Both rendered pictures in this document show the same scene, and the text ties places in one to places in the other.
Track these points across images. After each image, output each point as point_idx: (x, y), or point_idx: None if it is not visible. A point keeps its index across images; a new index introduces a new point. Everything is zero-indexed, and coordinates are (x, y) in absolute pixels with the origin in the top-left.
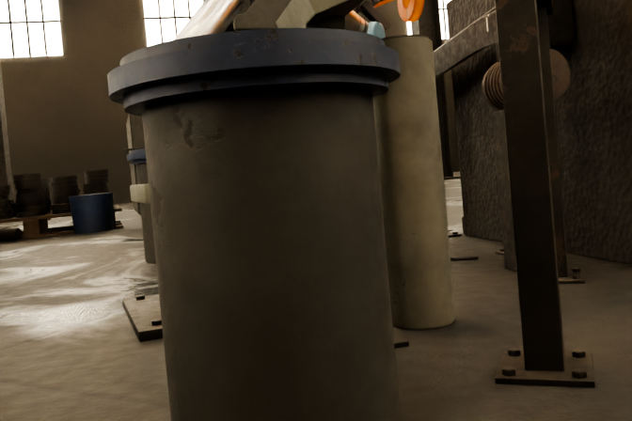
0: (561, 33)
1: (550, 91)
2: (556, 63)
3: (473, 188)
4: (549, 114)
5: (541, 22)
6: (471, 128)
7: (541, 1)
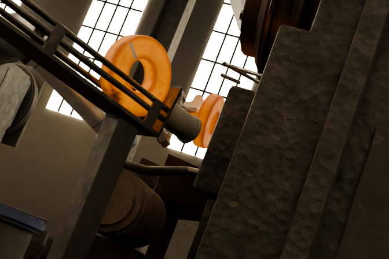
0: (222, 181)
1: (79, 212)
2: (121, 189)
3: None
4: (66, 237)
5: (109, 132)
6: None
7: (112, 107)
